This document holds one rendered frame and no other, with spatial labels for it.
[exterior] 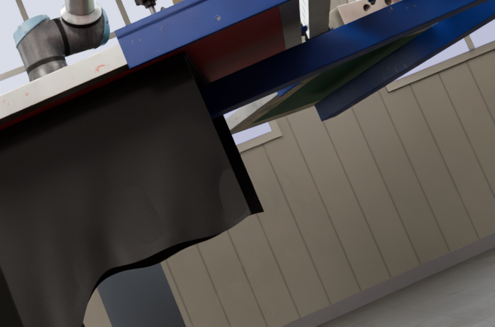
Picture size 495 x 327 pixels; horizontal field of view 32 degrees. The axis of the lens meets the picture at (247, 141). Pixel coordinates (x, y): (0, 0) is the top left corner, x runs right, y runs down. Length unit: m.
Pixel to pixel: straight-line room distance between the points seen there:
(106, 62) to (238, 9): 0.23
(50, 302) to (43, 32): 1.14
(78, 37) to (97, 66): 1.09
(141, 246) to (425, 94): 4.13
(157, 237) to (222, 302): 3.69
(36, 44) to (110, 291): 0.72
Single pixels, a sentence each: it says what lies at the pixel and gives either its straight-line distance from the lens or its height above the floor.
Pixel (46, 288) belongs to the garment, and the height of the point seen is 0.67.
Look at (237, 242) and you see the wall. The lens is 5.16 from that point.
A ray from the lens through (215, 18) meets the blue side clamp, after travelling 1.41.
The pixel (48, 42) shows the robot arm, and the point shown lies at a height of 1.34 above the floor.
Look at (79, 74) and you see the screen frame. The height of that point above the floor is 0.97.
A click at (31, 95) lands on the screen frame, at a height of 0.97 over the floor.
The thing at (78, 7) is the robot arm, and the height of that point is 1.39.
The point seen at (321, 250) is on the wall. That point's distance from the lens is 5.22.
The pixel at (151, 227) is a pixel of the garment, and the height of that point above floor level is 0.69.
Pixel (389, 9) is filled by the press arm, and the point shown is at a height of 0.91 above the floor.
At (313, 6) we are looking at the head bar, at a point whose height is 0.99.
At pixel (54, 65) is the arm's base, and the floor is 1.27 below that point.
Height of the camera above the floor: 0.61
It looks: 6 degrees up
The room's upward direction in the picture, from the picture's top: 23 degrees counter-clockwise
